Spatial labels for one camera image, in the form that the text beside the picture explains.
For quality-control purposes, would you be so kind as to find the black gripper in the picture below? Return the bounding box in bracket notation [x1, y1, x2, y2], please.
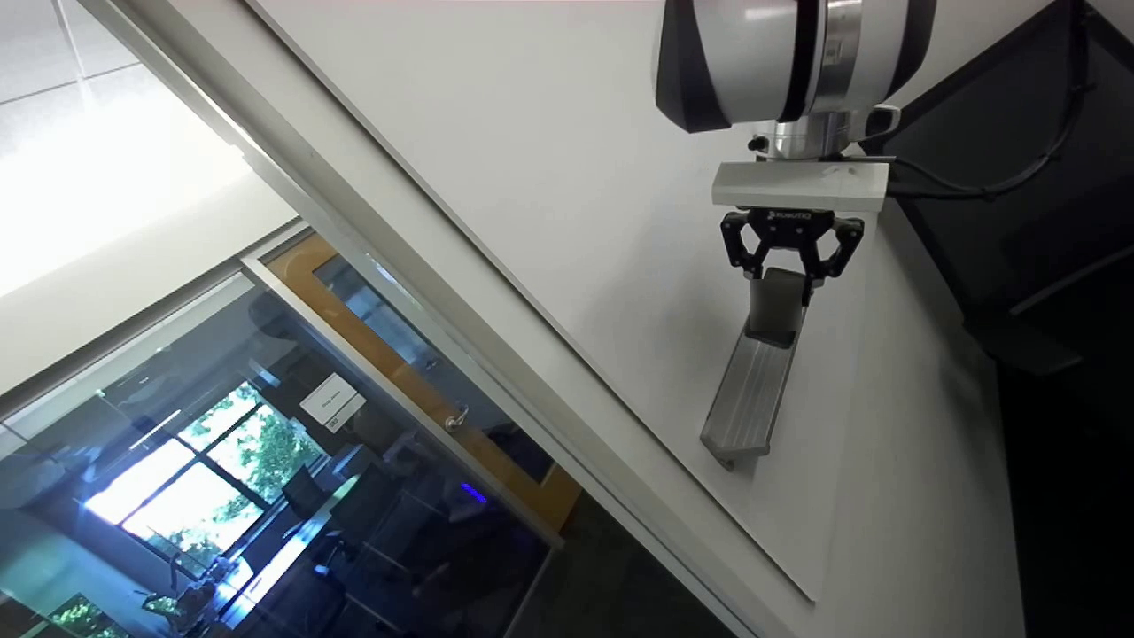
[715, 207, 870, 312]

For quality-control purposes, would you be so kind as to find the black whiteboard eraser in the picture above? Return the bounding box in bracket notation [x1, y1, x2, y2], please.
[743, 267, 814, 352]

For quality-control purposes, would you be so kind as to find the large white whiteboard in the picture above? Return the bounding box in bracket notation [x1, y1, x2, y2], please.
[84, 0, 1030, 638]

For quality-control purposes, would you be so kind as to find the black monitor screen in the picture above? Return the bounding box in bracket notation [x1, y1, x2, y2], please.
[865, 0, 1134, 375]

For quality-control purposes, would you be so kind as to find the wooden framed glass door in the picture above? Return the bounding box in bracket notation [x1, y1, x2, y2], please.
[242, 228, 584, 554]

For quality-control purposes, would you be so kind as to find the white paper sign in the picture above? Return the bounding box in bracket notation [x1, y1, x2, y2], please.
[295, 369, 368, 435]

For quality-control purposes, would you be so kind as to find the silver wrist camera bar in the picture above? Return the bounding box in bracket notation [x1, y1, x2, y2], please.
[709, 157, 894, 220]

